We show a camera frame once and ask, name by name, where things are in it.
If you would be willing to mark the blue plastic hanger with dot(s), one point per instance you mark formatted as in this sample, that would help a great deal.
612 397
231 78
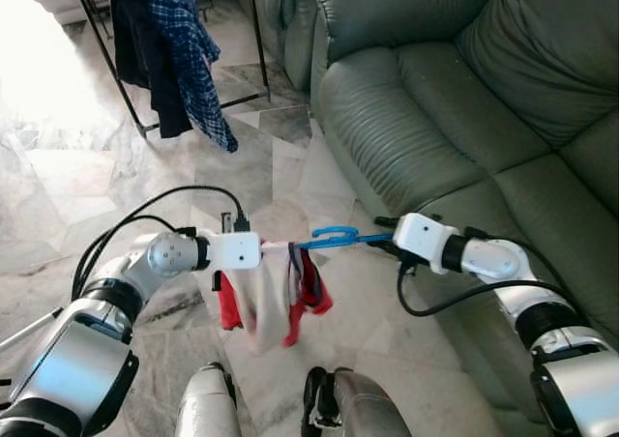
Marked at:
334 234

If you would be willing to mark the robot left leg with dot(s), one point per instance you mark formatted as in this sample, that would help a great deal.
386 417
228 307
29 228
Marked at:
205 408

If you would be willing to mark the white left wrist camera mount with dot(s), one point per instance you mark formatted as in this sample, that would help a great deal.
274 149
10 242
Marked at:
235 250

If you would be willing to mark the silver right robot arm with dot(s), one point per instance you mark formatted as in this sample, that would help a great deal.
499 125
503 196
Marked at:
513 273

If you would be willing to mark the black drying rack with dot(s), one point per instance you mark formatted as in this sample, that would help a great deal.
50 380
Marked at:
106 65

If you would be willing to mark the black hanging garment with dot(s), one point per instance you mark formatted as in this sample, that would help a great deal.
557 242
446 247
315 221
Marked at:
135 50

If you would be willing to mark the robot leg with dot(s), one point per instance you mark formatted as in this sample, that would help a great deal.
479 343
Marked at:
363 413
205 408

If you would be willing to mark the green leather sofa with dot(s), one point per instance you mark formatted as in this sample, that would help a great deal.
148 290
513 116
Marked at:
435 99

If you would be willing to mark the white metal tube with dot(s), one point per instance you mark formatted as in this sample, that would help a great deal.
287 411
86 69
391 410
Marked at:
29 331

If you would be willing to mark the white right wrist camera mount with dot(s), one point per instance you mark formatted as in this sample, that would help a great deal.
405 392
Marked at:
421 237

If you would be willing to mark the red garment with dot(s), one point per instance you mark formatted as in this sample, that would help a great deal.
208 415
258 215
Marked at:
261 302

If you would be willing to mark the blue plaid shirt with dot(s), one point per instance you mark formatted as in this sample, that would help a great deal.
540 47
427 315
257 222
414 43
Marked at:
189 50

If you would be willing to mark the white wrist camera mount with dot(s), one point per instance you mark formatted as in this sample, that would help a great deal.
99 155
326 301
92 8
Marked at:
421 237
235 250

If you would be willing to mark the robot right leg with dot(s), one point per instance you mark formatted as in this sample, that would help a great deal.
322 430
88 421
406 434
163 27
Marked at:
363 413

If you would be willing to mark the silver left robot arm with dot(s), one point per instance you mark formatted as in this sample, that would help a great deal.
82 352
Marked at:
116 297

